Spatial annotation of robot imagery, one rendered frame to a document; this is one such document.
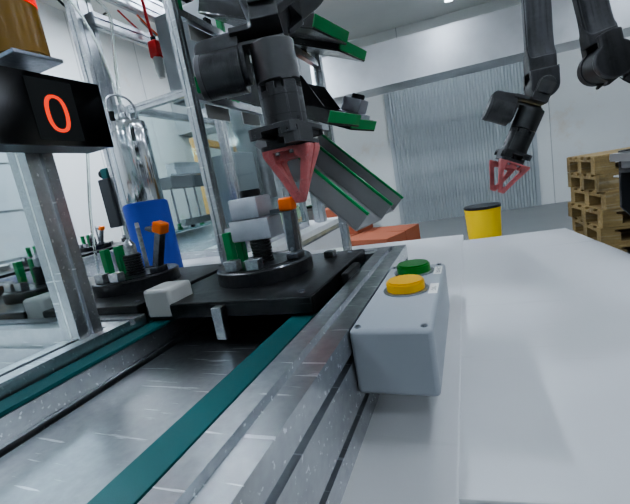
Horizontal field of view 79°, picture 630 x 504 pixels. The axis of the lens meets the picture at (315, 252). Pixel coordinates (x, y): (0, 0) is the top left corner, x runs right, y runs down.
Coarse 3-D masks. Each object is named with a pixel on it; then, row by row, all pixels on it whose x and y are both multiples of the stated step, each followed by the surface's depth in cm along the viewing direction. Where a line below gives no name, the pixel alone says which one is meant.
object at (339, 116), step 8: (304, 80) 83; (256, 88) 75; (304, 88) 83; (240, 96) 77; (248, 96) 76; (256, 96) 75; (304, 96) 84; (312, 96) 83; (256, 104) 75; (312, 104) 83; (320, 104) 82; (312, 112) 70; (320, 112) 69; (328, 112) 68; (336, 112) 69; (344, 112) 72; (320, 120) 69; (328, 120) 68; (336, 120) 70; (344, 120) 73; (352, 120) 76
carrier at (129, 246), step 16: (128, 240) 65; (128, 256) 64; (144, 256) 71; (112, 272) 66; (128, 272) 65; (144, 272) 66; (160, 272) 63; (176, 272) 66; (192, 272) 69; (208, 272) 66; (96, 288) 60; (112, 288) 59; (128, 288) 59; (144, 288) 60; (96, 304) 56; (112, 304) 54; (128, 304) 53; (144, 304) 52
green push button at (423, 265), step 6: (402, 264) 47; (408, 264) 46; (414, 264) 46; (420, 264) 45; (426, 264) 46; (402, 270) 46; (408, 270) 45; (414, 270) 45; (420, 270) 45; (426, 270) 45
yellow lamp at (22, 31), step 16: (0, 0) 36; (16, 0) 37; (0, 16) 36; (16, 16) 37; (32, 16) 38; (0, 32) 36; (16, 32) 37; (32, 32) 38; (0, 48) 36; (32, 48) 37; (48, 48) 40
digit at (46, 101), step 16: (32, 80) 37; (48, 80) 38; (32, 96) 37; (48, 96) 38; (64, 96) 40; (48, 112) 38; (64, 112) 40; (48, 128) 38; (64, 128) 39; (80, 128) 41
